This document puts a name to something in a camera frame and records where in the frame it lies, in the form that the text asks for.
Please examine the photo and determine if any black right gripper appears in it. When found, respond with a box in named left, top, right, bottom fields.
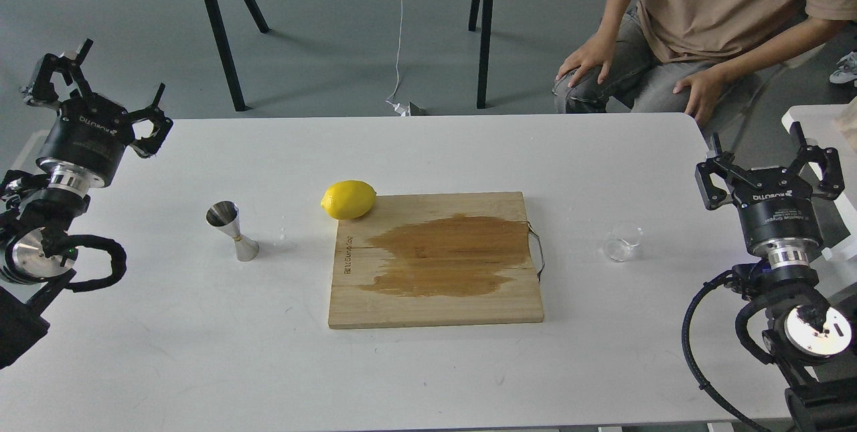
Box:
left=695, top=123, right=845, bottom=257

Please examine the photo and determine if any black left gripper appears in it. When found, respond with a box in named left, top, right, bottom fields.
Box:
left=21, top=39, right=173, bottom=188

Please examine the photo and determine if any steel cocktail jigger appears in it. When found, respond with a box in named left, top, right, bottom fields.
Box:
left=206, top=200, right=260, bottom=262

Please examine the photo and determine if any small clear glass beaker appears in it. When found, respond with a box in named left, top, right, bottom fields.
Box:
left=602, top=221, right=643, bottom=263

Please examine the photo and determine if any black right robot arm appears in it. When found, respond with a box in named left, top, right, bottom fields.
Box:
left=682, top=123, right=856, bottom=431

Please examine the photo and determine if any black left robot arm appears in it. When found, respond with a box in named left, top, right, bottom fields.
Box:
left=1, top=40, right=173, bottom=368

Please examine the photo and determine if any white sneaker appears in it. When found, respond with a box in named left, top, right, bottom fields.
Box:
left=828, top=50, right=856, bottom=85

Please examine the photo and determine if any seated person in tan shirt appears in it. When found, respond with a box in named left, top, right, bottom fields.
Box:
left=553, top=0, right=855, bottom=130

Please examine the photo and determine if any yellow lemon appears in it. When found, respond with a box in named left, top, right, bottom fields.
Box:
left=319, top=181, right=377, bottom=220

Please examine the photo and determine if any wooden cutting board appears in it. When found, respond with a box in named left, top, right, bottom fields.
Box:
left=328, top=191, right=544, bottom=330

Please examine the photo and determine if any white cable on floor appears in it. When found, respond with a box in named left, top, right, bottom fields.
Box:
left=385, top=0, right=426, bottom=117

